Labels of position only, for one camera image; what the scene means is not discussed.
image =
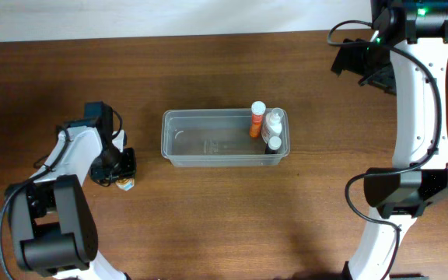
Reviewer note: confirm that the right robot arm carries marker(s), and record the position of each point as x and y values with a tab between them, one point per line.
407	56

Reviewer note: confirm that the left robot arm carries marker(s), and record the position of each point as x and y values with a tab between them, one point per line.
52	228

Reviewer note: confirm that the clear plastic container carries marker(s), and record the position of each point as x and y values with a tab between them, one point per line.
217	138

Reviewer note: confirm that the dark bottle white cap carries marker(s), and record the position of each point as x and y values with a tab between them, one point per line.
273	145

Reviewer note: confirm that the small gold lid jar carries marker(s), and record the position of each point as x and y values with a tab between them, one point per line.
125	184

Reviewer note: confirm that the orange tube white cap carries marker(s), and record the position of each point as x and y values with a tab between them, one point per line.
258	109

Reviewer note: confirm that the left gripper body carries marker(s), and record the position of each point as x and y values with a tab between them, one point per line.
127	167

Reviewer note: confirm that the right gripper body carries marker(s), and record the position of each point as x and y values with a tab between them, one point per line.
343	58

